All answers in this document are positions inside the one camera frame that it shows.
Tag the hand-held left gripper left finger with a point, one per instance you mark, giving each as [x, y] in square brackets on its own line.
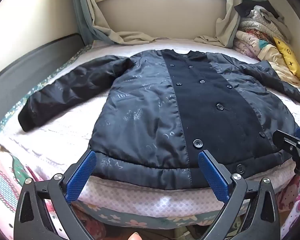
[81, 176]

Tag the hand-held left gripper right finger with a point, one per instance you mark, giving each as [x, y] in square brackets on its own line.
[213, 178]

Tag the dark padded jacket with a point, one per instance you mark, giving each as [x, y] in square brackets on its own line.
[165, 110]

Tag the person's left hand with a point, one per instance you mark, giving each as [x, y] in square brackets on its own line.
[134, 236]

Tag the white dotted quilt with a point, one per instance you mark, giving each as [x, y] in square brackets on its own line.
[57, 135]

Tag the pink patterned blanket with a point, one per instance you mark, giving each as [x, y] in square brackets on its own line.
[4, 180]

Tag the yellow patterned pillow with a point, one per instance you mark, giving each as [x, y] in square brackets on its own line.
[289, 55]

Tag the pile of folded blankets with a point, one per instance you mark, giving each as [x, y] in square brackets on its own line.
[262, 37]

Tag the grey headboard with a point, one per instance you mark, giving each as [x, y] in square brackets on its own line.
[17, 67]

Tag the beige curtain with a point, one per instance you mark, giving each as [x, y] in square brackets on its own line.
[222, 27]
[114, 27]

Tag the black cloth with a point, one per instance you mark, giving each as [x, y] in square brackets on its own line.
[248, 9]

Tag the teal curtain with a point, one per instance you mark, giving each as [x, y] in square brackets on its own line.
[83, 10]

